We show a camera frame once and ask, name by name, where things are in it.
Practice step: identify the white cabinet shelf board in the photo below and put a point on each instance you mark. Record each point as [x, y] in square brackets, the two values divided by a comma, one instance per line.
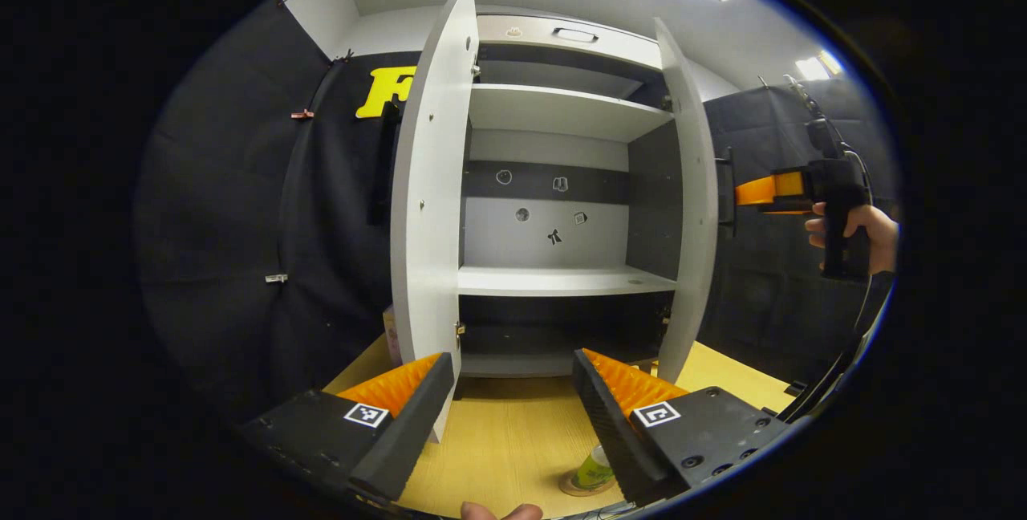
[562, 111]
[554, 281]

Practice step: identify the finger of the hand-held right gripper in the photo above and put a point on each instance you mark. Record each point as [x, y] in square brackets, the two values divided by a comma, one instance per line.
[790, 211]
[770, 189]

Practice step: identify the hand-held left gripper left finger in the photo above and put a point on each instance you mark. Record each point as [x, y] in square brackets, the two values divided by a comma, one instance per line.
[409, 432]

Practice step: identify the green label clear bottle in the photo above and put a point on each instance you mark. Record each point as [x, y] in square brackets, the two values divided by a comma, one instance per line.
[595, 472]

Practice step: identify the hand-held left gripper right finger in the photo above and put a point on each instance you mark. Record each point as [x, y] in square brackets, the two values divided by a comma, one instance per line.
[610, 432]

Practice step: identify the round wooden coaster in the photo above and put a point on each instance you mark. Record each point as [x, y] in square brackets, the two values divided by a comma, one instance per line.
[570, 487]

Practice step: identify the small ceiling light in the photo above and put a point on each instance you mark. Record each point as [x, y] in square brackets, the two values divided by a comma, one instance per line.
[818, 67]

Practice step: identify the pink box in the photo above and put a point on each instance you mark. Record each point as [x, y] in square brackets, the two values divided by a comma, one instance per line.
[393, 335]

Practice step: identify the grey cabinet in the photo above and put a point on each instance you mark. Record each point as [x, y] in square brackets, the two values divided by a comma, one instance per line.
[497, 243]

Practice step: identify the grey cabinet door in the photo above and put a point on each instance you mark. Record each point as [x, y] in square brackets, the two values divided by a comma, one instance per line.
[429, 223]
[696, 223]

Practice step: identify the small black block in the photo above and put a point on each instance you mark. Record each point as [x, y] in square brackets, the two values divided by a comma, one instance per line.
[797, 387]

